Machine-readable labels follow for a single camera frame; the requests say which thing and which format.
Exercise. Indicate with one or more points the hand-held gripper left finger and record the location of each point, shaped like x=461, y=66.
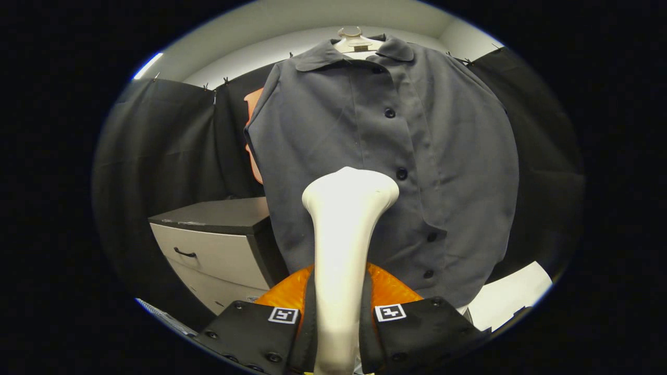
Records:
x=307, y=323

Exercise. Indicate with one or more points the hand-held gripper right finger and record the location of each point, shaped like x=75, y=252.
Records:
x=367, y=333

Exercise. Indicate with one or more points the white garment steamer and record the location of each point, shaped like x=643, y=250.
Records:
x=341, y=234

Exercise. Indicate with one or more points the grey button-up shirt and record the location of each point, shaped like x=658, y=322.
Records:
x=323, y=130

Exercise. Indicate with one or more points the grey cabinet with dark top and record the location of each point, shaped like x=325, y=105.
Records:
x=219, y=255

